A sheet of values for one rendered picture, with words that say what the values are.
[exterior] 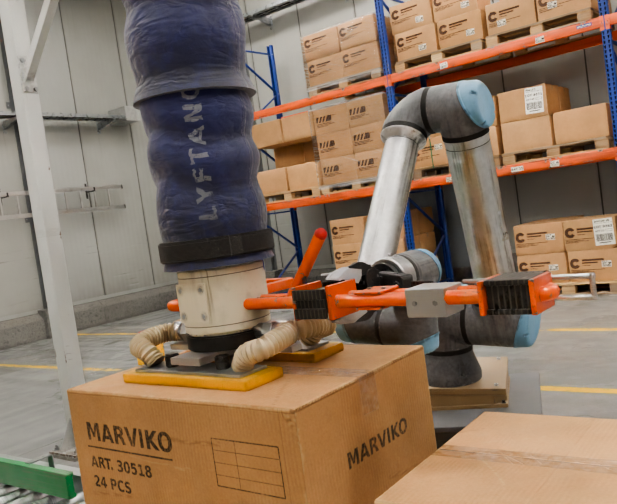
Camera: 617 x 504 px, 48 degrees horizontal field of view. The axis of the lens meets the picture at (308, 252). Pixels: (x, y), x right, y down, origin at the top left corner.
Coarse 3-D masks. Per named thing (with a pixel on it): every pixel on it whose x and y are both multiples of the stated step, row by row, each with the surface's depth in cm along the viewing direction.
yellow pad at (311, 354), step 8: (320, 344) 137; (328, 344) 138; (336, 344) 137; (280, 352) 137; (296, 352) 134; (304, 352) 133; (312, 352) 132; (320, 352) 133; (328, 352) 135; (336, 352) 137; (264, 360) 139; (272, 360) 138; (280, 360) 137; (288, 360) 135; (296, 360) 134; (304, 360) 133; (312, 360) 131
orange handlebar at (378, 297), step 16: (272, 288) 153; (368, 288) 115; (384, 288) 114; (400, 288) 115; (464, 288) 106; (544, 288) 95; (176, 304) 142; (256, 304) 128; (272, 304) 126; (288, 304) 123; (336, 304) 117; (352, 304) 115; (368, 304) 113; (384, 304) 111; (400, 304) 109; (448, 304) 104
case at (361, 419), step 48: (96, 384) 140; (144, 384) 133; (288, 384) 117; (336, 384) 113; (384, 384) 122; (96, 432) 135; (144, 432) 125; (192, 432) 117; (240, 432) 110; (288, 432) 103; (336, 432) 110; (384, 432) 120; (432, 432) 133; (96, 480) 137; (144, 480) 127; (192, 480) 119; (240, 480) 111; (288, 480) 105; (336, 480) 109; (384, 480) 119
